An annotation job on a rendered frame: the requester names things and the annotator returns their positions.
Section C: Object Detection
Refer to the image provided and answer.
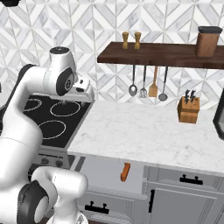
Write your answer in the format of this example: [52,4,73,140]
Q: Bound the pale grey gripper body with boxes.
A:
[59,87,96,104]

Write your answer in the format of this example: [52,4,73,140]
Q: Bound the open grey drawer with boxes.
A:
[76,154,148,224]

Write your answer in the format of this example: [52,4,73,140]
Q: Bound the wooden knife block with knives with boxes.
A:
[177,89,201,124]

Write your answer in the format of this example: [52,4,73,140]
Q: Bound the closed grey drawer front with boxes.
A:
[157,166,224,192]

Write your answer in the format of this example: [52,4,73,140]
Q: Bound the stove with black hob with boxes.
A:
[0,94,95,183]

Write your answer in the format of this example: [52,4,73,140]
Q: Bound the hanging metal spoon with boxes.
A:
[128,65,138,97]

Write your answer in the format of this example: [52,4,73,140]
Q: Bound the wooden pepper mill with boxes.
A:
[122,31,130,50]
[134,31,142,50]

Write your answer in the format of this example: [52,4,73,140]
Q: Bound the hanging wooden spatula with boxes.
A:
[148,66,159,98]

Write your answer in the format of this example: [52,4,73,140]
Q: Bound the hanging metal ladle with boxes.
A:
[157,66,169,102]

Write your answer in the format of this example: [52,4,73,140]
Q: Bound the black extractor hood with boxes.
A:
[0,0,20,8]

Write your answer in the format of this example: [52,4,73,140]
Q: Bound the brown jar with black lid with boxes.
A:
[194,25,223,58]

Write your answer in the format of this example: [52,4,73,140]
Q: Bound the black microwave oven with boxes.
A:
[212,87,224,142]

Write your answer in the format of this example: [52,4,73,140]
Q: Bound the grey cupboard door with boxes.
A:
[146,181,224,224]

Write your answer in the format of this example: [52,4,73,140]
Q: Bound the dark wooden wall shelf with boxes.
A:
[96,41,224,71]

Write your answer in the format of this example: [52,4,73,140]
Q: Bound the black drawer handle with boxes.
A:
[84,200,109,215]
[178,173,204,186]

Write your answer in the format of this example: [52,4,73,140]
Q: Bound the black cupboard door handle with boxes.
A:
[148,189,156,214]

